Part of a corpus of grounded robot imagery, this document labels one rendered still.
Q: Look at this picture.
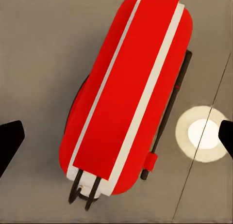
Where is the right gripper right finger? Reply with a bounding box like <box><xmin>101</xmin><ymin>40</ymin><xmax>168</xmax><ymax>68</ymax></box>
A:
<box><xmin>218</xmin><ymin>120</ymin><xmax>233</xmax><ymax>158</ymax></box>

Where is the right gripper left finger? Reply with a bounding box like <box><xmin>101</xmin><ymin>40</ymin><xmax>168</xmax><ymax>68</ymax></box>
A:
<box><xmin>0</xmin><ymin>120</ymin><xmax>25</xmax><ymax>177</ymax></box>

